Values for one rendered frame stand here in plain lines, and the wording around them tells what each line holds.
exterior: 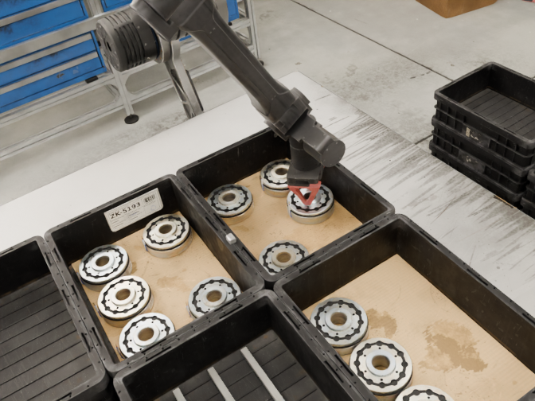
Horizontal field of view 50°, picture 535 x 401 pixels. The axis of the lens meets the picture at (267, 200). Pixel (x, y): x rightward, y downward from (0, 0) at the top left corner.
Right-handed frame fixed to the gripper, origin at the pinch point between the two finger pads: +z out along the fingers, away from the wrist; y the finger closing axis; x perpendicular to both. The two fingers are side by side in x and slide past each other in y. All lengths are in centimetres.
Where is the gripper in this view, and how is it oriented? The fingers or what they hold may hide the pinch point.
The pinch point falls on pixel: (309, 194)
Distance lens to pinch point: 124.3
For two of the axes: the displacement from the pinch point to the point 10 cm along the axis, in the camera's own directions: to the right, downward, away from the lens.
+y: 2.1, -6.9, 6.9
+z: 1.2, 7.2, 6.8
